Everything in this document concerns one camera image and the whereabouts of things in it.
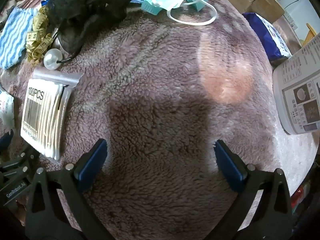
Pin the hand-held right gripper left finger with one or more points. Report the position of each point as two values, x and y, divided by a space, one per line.
92 163

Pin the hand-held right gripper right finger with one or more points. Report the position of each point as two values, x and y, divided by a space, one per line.
232 166

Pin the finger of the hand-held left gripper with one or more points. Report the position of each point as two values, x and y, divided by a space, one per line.
7 141
17 165

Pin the yellow measuring tape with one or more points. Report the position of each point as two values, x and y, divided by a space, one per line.
37 33

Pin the teal face mask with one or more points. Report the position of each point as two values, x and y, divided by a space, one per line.
162 1

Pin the small white packet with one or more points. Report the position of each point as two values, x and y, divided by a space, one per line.
5 107

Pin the cotton swab packet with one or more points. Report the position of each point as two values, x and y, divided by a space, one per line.
47 115

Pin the red plastic packet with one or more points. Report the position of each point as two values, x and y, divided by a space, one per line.
298 197

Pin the white labelled jar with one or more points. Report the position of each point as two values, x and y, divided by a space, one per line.
297 92

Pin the floral fleece blanket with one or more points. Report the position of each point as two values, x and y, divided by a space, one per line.
162 92

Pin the blue white striped cloth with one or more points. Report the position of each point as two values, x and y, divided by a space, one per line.
12 37

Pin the dark blue tissue packet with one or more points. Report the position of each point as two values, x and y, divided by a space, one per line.
265 35

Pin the black mesh cloth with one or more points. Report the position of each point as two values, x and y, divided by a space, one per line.
82 12

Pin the white power strip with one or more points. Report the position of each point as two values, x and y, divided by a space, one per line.
291 20

